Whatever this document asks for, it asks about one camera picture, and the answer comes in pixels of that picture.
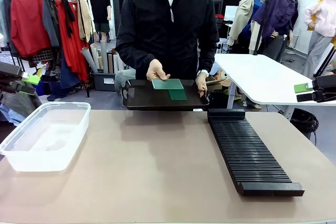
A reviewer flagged grey hanging garment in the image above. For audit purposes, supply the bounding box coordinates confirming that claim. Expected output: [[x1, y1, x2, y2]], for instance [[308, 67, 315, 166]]
[[42, 0, 61, 49]]

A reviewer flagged clear plastic box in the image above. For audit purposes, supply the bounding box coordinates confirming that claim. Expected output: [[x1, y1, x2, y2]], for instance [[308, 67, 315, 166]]
[[0, 101, 92, 172]]

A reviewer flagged beige hanging garment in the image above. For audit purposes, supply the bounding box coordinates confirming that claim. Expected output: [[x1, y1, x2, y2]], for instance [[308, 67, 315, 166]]
[[77, 0, 93, 43]]

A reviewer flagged white table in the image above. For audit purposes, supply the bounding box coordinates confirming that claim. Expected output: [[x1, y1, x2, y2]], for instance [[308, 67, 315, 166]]
[[214, 53, 336, 110]]

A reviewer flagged grey paper roll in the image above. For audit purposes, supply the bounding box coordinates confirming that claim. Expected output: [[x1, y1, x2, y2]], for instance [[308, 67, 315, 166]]
[[79, 46, 99, 74]]

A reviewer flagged black scarf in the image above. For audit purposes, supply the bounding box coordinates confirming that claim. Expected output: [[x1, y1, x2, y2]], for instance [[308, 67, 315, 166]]
[[60, 0, 76, 39]]

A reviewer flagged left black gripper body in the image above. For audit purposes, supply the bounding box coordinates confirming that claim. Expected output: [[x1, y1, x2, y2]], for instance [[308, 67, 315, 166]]
[[0, 61, 24, 93]]

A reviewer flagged tall grey cardboard tube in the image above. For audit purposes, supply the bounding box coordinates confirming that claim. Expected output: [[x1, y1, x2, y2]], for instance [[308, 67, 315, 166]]
[[99, 39, 109, 74]]

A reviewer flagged grey clothes pile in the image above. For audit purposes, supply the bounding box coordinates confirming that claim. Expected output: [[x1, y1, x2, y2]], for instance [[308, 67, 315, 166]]
[[0, 91, 43, 125]]

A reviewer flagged person in black jacket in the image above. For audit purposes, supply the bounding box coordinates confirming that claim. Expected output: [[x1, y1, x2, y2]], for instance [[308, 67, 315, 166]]
[[114, 0, 221, 80]]

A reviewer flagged brown cardboard box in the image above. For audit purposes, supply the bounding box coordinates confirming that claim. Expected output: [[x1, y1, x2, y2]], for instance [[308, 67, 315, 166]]
[[205, 68, 232, 90]]

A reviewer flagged black plastic tray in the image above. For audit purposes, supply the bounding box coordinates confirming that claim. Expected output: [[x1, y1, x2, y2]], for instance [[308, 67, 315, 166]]
[[121, 78, 210, 111]]

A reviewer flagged mannequin in beige coat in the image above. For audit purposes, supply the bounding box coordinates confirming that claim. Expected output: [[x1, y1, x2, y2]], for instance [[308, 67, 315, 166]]
[[226, 0, 264, 55]]

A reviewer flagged black slotted PCB rack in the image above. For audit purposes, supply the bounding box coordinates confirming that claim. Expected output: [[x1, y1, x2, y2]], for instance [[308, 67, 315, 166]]
[[207, 108, 306, 197]]

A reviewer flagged red jacket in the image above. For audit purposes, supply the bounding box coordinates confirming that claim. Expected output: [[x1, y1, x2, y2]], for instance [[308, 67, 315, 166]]
[[10, 0, 52, 58]]

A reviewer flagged person's right forearm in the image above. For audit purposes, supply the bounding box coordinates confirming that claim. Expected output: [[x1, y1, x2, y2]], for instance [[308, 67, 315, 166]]
[[115, 35, 158, 70]]

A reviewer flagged red dress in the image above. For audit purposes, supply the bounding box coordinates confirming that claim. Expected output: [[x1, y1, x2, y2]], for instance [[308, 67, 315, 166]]
[[54, 0, 89, 82]]

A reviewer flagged mannequin in pink top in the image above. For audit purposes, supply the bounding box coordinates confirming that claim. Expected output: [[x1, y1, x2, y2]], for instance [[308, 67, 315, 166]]
[[301, 0, 336, 78]]

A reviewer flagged person's left forearm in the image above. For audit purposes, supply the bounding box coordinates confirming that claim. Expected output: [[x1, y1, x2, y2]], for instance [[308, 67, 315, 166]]
[[196, 37, 221, 74]]

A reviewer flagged person in black t-shirt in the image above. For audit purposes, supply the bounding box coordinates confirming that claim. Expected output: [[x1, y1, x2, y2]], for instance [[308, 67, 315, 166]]
[[87, 0, 112, 44]]

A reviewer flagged person's right hand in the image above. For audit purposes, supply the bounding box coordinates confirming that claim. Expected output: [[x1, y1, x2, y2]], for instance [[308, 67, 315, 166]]
[[146, 58, 171, 82]]

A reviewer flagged mannequin in purple jacket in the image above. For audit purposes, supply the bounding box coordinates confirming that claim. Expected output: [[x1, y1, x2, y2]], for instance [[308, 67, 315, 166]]
[[251, 0, 299, 62]]

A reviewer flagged black tripod stand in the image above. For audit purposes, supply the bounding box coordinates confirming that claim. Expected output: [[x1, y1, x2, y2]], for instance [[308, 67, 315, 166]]
[[253, 0, 274, 56]]

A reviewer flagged green PCB board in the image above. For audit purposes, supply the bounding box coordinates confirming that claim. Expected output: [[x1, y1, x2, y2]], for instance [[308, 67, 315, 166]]
[[151, 78, 185, 90], [167, 89, 188, 101]]

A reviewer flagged dark grey storage bin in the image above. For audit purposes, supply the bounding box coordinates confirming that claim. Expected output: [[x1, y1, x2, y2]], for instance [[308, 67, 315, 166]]
[[91, 70, 117, 92]]

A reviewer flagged person's left hand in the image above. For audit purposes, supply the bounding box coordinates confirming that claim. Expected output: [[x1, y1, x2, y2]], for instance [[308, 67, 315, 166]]
[[195, 71, 209, 98]]

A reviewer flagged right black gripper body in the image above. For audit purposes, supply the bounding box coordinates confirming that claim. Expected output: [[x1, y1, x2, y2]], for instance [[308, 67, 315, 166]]
[[312, 75, 336, 103]]

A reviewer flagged black cable coil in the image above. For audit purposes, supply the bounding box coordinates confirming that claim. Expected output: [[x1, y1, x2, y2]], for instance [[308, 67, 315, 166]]
[[289, 108, 320, 133]]

